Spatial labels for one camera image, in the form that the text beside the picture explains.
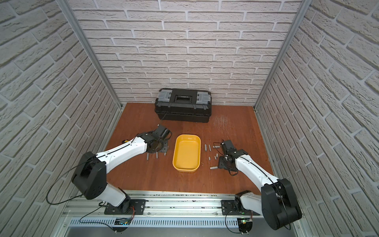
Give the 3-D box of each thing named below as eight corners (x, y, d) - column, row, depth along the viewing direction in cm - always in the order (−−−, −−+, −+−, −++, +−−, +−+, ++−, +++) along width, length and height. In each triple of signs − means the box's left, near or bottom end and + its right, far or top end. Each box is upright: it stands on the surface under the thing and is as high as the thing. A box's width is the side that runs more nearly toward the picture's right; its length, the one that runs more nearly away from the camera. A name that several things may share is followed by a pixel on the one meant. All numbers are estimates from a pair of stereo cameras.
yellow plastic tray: (172, 172, 88) (171, 168, 82) (175, 139, 102) (174, 133, 97) (200, 172, 88) (201, 168, 82) (199, 139, 103) (200, 134, 97)
